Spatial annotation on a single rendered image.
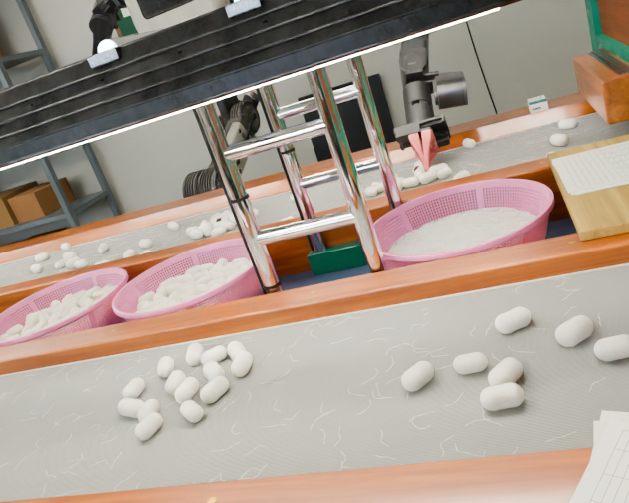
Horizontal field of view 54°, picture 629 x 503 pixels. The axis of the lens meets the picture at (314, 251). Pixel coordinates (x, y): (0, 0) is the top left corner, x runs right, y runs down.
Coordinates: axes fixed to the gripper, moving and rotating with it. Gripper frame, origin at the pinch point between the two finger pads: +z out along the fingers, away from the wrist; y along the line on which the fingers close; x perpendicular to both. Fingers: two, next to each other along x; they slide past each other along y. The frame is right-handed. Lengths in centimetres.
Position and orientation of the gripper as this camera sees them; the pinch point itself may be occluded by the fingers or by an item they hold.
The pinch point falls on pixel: (427, 168)
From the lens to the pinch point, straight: 122.4
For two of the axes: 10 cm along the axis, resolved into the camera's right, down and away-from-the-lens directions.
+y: 9.2, -2.0, -3.3
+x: 3.8, 4.0, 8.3
